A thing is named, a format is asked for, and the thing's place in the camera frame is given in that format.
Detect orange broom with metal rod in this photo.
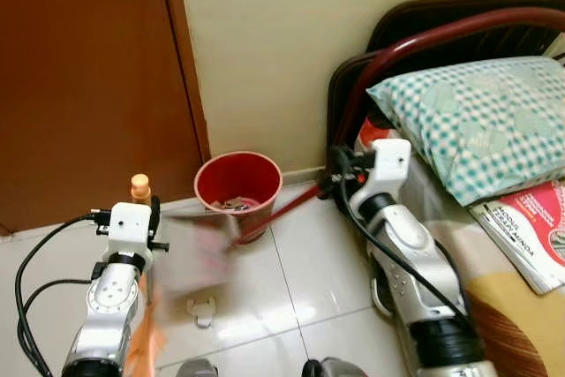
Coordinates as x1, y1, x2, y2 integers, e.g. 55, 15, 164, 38
124, 173, 170, 377

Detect white floor door stopper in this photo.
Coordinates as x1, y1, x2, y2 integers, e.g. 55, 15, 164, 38
185, 297, 218, 328

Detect crumpled rubbish scraps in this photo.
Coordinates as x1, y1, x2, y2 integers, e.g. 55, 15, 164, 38
210, 197, 263, 214

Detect red plastic waste bin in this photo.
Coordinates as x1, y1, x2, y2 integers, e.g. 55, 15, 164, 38
193, 151, 284, 238

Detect grey robot left leg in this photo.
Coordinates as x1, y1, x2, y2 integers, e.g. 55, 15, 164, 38
175, 358, 219, 377

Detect grey robot leg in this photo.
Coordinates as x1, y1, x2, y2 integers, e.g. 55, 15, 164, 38
302, 356, 370, 377
175, 358, 219, 377

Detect green white checkered pillow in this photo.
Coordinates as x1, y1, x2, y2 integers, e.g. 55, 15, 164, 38
365, 56, 565, 208

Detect brown wooden door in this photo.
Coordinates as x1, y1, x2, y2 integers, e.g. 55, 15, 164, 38
0, 0, 206, 235

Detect pink and white book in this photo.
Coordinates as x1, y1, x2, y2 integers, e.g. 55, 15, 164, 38
467, 179, 565, 296

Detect beige orange patterned bed sheet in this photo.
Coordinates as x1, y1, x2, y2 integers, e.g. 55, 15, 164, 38
357, 116, 565, 377

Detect dark brown bed headboard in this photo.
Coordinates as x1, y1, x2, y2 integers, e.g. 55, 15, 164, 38
326, 0, 565, 155

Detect grey robot right leg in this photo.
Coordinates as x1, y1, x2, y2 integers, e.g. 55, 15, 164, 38
302, 356, 370, 377

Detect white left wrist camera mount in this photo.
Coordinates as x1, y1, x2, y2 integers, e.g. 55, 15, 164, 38
107, 202, 159, 260

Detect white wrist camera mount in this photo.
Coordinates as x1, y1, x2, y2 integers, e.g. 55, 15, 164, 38
107, 202, 159, 260
352, 138, 414, 211

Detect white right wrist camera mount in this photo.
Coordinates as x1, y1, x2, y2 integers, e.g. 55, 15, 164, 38
352, 138, 414, 211

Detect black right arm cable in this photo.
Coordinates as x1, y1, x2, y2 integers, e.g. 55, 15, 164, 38
340, 181, 473, 320

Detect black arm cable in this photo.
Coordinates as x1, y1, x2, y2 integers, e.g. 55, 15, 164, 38
340, 181, 473, 320
18, 277, 96, 318
14, 208, 110, 377

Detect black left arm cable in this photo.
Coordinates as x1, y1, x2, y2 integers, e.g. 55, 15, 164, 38
18, 277, 96, 318
14, 208, 110, 377

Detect brown wooden door frame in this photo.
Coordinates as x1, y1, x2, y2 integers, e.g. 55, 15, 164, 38
156, 0, 212, 164

